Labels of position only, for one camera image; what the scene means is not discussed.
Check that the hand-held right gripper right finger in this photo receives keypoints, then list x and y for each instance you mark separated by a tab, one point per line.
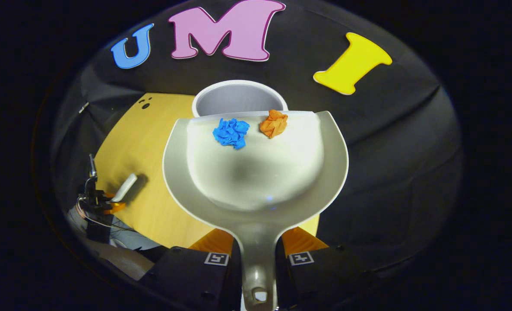
320	276

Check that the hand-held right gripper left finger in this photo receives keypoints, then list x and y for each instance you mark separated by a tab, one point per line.
195	276

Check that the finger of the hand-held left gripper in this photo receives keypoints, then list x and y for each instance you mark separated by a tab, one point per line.
109	195
114	208

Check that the small white broom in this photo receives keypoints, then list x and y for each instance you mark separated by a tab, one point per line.
125	186

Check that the white plastic dustpan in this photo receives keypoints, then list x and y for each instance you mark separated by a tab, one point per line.
256	181

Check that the blue paper ball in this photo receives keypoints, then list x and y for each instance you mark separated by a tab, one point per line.
231	133

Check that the orange paper ball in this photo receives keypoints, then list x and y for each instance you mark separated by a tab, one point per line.
274	124

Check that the white ribbed garbage bin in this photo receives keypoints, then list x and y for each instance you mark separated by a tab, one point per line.
238	99

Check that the wooden desktop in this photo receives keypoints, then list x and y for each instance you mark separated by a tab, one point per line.
139	151

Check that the brown fabric surface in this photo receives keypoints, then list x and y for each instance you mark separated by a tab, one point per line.
124	261

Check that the silver binder clip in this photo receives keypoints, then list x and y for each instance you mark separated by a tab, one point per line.
83	107

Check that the black backdrop cloth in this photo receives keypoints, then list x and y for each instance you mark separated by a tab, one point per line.
390	151

